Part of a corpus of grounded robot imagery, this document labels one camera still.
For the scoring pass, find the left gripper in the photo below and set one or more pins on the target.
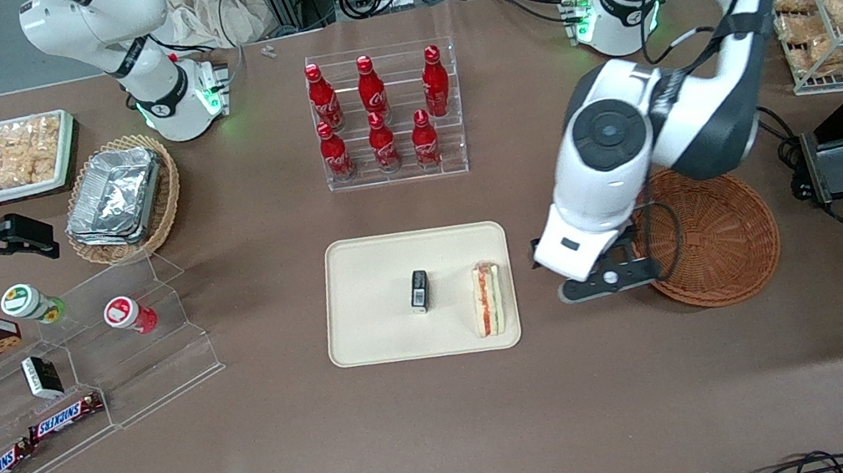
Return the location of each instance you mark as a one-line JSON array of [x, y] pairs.
[[533, 248]]

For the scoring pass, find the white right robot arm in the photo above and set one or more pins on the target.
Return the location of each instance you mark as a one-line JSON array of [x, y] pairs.
[[99, 17]]

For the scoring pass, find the triangle sandwich in wrap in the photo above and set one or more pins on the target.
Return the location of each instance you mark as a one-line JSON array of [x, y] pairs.
[[489, 302]]

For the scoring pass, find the aluminium foil tray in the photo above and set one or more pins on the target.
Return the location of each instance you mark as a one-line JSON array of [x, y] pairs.
[[109, 238], [114, 192]]

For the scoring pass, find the oval light wicker basket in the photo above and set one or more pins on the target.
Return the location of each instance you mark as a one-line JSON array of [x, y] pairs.
[[168, 200]]

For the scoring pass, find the cream plastic serving tray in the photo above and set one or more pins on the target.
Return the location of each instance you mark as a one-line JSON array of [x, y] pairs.
[[381, 302]]

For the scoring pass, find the round brown wicker basket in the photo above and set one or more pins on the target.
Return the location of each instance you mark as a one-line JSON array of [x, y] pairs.
[[728, 247]]

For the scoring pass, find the green sunflower yogurt cup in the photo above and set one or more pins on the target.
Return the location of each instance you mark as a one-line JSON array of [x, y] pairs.
[[24, 301]]

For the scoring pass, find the red strawberry yogurt cup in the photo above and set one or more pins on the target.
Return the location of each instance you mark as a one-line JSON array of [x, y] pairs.
[[122, 311]]

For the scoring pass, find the clear acrylic bottle rack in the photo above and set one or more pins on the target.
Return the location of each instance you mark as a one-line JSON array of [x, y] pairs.
[[459, 156]]

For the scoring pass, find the small black white box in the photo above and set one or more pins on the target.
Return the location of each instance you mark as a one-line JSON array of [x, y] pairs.
[[419, 292], [42, 377]]

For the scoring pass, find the red cola bottle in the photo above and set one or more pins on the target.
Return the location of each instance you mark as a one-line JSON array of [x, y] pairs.
[[334, 153], [322, 98], [382, 143], [435, 82], [370, 88], [425, 140]]

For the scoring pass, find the clear acrylic stepped display stand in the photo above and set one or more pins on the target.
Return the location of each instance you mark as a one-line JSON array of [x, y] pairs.
[[154, 363]]

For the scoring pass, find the beige cloth bag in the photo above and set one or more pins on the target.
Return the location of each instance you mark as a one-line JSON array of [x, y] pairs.
[[216, 7]]

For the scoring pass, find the small metal bolts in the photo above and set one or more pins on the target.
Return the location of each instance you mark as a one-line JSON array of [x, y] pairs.
[[267, 51]]

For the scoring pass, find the grey black power box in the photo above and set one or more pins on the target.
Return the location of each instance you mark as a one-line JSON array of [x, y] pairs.
[[842, 167]]

